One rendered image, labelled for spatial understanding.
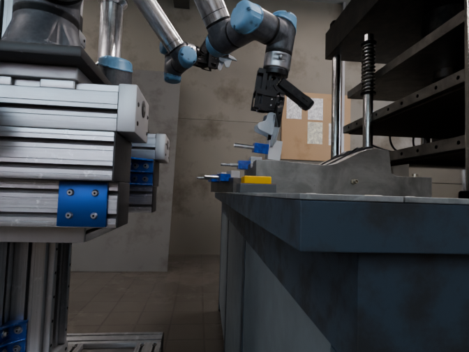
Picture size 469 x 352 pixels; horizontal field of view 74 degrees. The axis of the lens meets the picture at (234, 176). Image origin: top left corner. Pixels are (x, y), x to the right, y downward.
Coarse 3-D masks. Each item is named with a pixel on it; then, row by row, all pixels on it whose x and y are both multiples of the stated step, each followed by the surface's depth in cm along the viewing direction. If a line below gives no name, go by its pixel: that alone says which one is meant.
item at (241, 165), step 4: (252, 156) 100; (252, 160) 100; (224, 164) 101; (228, 164) 102; (232, 164) 101; (236, 164) 102; (240, 164) 100; (244, 164) 100; (248, 164) 100; (240, 168) 100; (244, 168) 100
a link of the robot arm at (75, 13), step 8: (16, 0) 58; (24, 0) 57; (32, 0) 57; (40, 0) 57; (48, 0) 58; (56, 0) 58; (80, 0) 61; (64, 8) 60; (72, 8) 62; (80, 8) 65
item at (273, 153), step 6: (234, 144) 88; (240, 144) 88; (258, 144) 86; (264, 144) 87; (276, 144) 87; (282, 144) 87; (252, 150) 90; (258, 150) 87; (264, 150) 87; (270, 150) 87; (276, 150) 87; (270, 156) 87; (276, 156) 87
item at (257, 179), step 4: (244, 176) 67; (248, 176) 67; (252, 176) 68; (256, 176) 68; (260, 176) 68; (244, 180) 67; (248, 180) 67; (252, 180) 67; (256, 180) 68; (260, 180) 68; (264, 180) 68; (268, 180) 68
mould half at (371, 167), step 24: (264, 168) 84; (288, 168) 84; (312, 168) 85; (336, 168) 85; (360, 168) 86; (384, 168) 87; (288, 192) 84; (312, 192) 84; (336, 192) 85; (360, 192) 86; (384, 192) 86; (408, 192) 87
